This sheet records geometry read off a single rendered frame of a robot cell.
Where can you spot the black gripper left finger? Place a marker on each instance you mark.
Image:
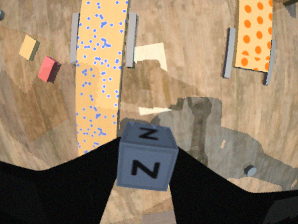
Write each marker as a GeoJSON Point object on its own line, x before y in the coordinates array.
{"type": "Point", "coordinates": [75, 192]}

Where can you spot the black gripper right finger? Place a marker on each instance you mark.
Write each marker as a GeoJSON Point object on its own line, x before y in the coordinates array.
{"type": "Point", "coordinates": [201, 196]}

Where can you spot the orange polka-dotted flat strip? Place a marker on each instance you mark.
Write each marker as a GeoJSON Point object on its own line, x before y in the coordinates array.
{"type": "Point", "coordinates": [253, 35]}

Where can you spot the pink rectangular block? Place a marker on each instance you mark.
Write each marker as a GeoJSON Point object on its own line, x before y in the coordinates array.
{"type": "Point", "coordinates": [48, 68]}

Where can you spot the orange strip with blue speckles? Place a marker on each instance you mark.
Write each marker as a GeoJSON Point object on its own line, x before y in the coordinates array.
{"type": "Point", "coordinates": [100, 48]}

